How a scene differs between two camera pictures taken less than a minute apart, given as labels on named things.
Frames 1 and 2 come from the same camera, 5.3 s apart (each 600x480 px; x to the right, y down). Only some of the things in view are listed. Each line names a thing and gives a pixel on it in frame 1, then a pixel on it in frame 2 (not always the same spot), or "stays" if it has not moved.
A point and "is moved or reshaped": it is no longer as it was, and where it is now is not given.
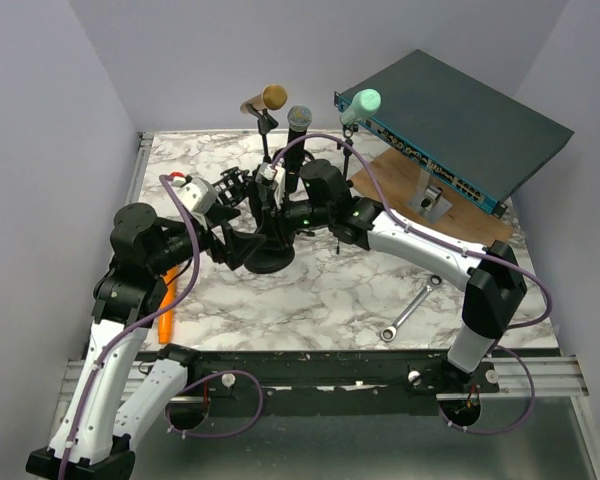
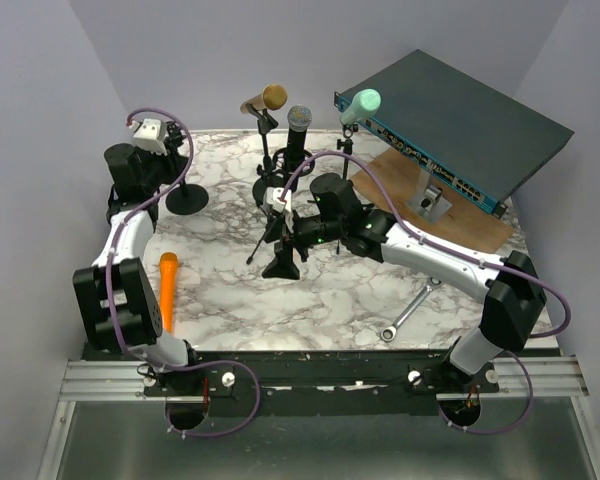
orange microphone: (165, 323) stays
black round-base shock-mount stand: (276, 255) is moved or reshaped
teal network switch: (476, 140) stays
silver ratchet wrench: (389, 333) stays
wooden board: (398, 174) stays
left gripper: (237, 245) -> (172, 160)
